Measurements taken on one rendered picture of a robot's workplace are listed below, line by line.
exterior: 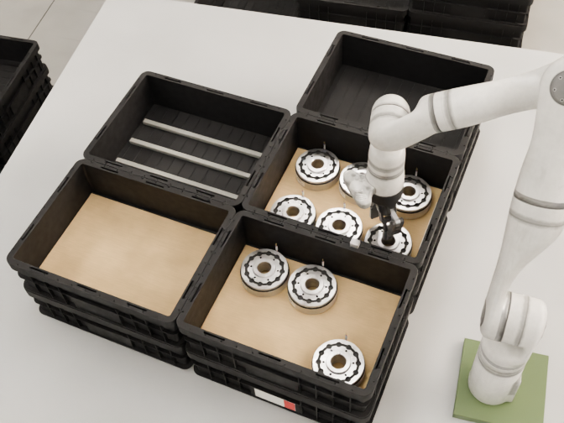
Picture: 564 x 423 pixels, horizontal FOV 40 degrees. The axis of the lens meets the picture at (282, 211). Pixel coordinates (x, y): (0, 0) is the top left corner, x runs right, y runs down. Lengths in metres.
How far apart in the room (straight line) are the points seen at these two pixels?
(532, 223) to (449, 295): 0.51
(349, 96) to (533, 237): 0.79
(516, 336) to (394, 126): 0.42
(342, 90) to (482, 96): 0.71
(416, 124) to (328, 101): 0.64
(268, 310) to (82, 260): 0.43
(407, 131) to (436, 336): 0.56
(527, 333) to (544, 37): 2.23
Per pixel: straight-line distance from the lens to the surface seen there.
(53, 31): 3.67
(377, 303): 1.63
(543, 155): 1.31
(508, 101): 1.37
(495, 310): 1.40
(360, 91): 2.00
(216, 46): 2.34
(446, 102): 1.35
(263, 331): 1.60
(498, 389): 1.61
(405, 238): 1.68
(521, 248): 1.36
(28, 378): 1.82
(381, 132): 1.37
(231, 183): 1.82
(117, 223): 1.80
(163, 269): 1.71
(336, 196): 1.78
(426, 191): 1.76
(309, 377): 1.45
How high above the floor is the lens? 2.25
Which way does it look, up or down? 54 degrees down
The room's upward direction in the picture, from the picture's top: 5 degrees counter-clockwise
